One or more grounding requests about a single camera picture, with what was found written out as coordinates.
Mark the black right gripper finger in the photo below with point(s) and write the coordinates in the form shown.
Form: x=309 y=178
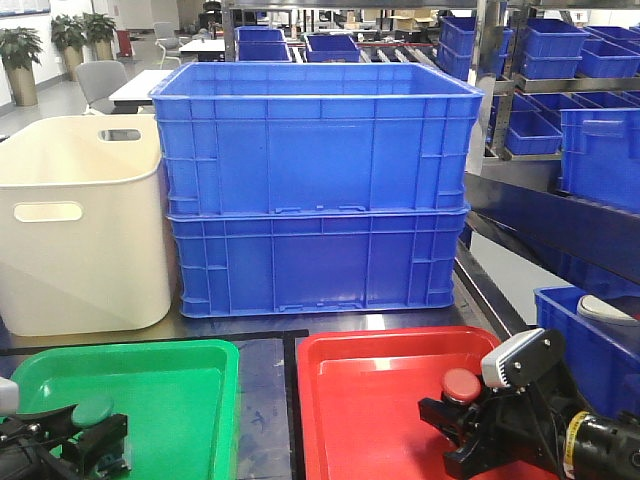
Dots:
x=451 y=418
x=475 y=457

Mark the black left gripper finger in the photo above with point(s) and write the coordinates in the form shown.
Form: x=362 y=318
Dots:
x=55 y=422
x=98 y=447

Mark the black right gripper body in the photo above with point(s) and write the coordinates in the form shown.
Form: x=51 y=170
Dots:
x=520 y=427

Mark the green push button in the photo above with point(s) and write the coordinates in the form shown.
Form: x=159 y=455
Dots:
x=92 y=411

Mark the red push button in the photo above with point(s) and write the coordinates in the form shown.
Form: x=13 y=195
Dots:
x=460 y=385

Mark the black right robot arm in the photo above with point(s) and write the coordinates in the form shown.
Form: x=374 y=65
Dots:
x=592 y=446

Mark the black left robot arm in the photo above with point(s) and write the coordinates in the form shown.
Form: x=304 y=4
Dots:
x=27 y=452

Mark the green tray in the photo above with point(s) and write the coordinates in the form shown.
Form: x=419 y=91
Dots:
x=181 y=399

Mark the red tray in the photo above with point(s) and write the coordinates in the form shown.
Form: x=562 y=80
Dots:
x=359 y=394

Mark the blue bin right foreground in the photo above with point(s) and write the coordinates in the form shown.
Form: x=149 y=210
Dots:
x=602 y=357

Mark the lower stacked blue crate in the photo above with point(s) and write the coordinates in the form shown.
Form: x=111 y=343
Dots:
x=290 y=264

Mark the stacked blue crate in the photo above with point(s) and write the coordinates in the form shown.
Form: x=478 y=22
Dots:
x=275 y=138
x=290 y=264

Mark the cream plastic basket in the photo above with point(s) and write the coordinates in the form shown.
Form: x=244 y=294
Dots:
x=85 y=241

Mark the upper stacked blue crate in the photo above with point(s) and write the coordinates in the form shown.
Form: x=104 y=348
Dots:
x=275 y=138

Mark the grey office chair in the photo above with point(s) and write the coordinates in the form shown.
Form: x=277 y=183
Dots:
x=98 y=80

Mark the potted plant far left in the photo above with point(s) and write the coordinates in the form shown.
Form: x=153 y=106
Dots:
x=20 y=49

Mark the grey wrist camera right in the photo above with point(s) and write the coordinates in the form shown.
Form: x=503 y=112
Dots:
x=523 y=358

